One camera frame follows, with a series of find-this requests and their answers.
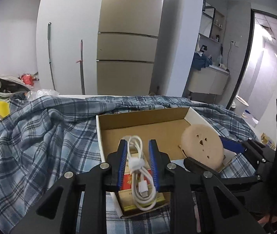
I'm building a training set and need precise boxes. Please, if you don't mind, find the beige round plush cushion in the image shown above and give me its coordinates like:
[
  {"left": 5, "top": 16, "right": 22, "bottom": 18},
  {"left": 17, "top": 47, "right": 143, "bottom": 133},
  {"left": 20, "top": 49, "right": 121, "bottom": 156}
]
[{"left": 180, "top": 124, "right": 224, "bottom": 171}]

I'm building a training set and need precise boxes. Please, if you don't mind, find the white usb cable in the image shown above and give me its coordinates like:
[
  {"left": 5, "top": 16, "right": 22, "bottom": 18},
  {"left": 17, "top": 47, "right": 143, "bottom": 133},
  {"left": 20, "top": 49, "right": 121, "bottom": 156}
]
[{"left": 126, "top": 135, "right": 158, "bottom": 212}]

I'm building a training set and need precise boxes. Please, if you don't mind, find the yellow cigarette pack on table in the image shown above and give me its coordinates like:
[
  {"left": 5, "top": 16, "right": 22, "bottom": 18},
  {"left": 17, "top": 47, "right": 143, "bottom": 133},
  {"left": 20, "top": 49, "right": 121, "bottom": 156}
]
[{"left": 261, "top": 133, "right": 276, "bottom": 150}]

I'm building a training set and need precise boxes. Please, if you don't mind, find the shallow cardboard box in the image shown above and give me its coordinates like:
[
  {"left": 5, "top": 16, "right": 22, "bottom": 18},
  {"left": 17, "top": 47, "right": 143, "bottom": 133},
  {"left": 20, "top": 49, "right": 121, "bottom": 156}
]
[{"left": 96, "top": 107, "right": 220, "bottom": 219}]

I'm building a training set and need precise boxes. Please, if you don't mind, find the red white cigarette pack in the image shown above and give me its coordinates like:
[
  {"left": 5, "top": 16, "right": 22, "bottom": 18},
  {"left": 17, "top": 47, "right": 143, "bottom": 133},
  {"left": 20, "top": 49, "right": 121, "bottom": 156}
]
[{"left": 118, "top": 161, "right": 169, "bottom": 216}]

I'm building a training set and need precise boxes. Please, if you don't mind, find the blue plaid cloth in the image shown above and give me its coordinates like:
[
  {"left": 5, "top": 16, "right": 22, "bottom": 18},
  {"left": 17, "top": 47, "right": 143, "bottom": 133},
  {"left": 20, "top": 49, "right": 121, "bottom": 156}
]
[{"left": 0, "top": 95, "right": 256, "bottom": 233}]

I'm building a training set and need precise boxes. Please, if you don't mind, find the beige bathroom vanity cabinet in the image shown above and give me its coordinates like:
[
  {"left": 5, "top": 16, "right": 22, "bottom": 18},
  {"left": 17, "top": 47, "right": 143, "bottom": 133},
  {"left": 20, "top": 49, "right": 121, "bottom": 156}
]
[{"left": 187, "top": 66, "right": 229, "bottom": 95}]

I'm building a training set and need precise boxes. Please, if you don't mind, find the blue clothes pile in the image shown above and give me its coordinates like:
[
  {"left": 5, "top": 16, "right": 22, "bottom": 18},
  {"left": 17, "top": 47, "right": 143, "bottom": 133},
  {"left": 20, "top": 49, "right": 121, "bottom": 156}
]
[{"left": 191, "top": 52, "right": 212, "bottom": 71}]

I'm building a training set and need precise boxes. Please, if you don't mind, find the red snack bag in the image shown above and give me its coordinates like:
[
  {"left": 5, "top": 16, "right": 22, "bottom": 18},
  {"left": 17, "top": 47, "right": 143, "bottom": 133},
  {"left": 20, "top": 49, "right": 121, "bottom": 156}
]
[{"left": 19, "top": 74, "right": 39, "bottom": 86}]

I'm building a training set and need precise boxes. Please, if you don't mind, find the grey folded bag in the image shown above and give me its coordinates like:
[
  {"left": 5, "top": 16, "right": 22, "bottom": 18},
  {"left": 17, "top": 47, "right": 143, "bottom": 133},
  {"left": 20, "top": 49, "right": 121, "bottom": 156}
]
[{"left": 0, "top": 75, "right": 33, "bottom": 98}]

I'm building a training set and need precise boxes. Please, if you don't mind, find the gold three-door refrigerator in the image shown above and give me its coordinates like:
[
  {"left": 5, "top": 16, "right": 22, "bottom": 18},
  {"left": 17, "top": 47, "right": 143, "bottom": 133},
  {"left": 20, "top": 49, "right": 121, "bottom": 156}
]
[{"left": 97, "top": 0, "right": 163, "bottom": 96}]

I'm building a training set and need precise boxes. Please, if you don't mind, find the bathroom wall shelf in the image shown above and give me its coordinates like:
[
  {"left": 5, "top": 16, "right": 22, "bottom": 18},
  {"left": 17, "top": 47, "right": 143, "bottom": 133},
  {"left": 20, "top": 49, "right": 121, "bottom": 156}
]
[{"left": 199, "top": 2, "right": 225, "bottom": 43}]

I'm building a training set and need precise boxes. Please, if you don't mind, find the grey mop handle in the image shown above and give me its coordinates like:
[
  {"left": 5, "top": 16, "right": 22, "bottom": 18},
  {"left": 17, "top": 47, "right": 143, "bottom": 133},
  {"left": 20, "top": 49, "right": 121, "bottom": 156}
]
[{"left": 47, "top": 22, "right": 56, "bottom": 90}]

